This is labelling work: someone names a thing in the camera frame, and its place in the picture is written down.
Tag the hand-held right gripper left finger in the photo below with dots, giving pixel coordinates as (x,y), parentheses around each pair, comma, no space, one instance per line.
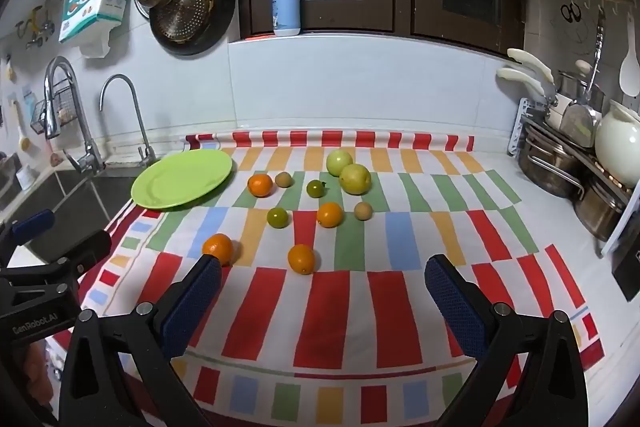
(192,307)

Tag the brass wall valve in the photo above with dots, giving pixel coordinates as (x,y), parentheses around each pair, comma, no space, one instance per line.
(35,27)

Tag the large yellow fruit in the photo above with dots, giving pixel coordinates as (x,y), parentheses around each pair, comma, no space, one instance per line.
(356,180)

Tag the green citrus with stem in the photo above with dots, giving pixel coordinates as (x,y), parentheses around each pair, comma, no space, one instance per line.
(315,189)

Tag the striped colourful tablecloth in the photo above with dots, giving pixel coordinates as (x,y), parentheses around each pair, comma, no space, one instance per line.
(350,307)

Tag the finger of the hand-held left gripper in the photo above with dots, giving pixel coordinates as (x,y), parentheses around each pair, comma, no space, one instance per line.
(80,249)
(32,226)

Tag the black scissors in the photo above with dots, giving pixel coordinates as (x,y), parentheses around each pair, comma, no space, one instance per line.
(570,13)

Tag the small brown fruit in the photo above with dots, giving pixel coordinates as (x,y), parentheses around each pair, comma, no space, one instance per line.
(283,179)
(363,210)

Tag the white rice spoon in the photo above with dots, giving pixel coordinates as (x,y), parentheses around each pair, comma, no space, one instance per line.
(629,72)

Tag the large green apple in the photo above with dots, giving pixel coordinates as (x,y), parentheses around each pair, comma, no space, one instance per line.
(337,159)

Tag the black box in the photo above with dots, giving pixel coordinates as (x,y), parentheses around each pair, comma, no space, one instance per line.
(629,274)

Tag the gold mesh colander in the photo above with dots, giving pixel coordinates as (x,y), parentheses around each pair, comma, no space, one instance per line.
(185,12)

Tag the steel ladle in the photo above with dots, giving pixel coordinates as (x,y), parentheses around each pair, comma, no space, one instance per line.
(580,122)

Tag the orange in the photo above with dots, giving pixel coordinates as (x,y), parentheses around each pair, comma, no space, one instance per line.
(329,214)
(260,185)
(218,247)
(302,259)

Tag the steel spring neck faucet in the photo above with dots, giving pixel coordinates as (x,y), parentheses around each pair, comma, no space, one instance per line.
(90,159)

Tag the steel pot with lid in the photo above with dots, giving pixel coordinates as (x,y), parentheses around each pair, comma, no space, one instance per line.
(575,87)

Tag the white ceramic jug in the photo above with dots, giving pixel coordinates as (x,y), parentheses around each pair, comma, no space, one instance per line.
(617,147)

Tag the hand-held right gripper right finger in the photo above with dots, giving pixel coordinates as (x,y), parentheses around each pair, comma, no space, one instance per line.
(455,307)

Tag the dark kitchen sink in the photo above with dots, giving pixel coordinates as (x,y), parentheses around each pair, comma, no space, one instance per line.
(65,197)

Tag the person's left hand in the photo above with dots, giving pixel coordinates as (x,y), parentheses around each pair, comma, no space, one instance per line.
(39,374)

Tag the steel gooseneck faucet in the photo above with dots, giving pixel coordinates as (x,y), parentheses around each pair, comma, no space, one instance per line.
(141,142)

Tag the large steel pot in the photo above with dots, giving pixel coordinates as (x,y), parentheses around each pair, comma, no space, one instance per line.
(545,164)
(597,212)

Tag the green plate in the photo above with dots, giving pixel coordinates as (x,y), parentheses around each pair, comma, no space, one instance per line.
(180,179)

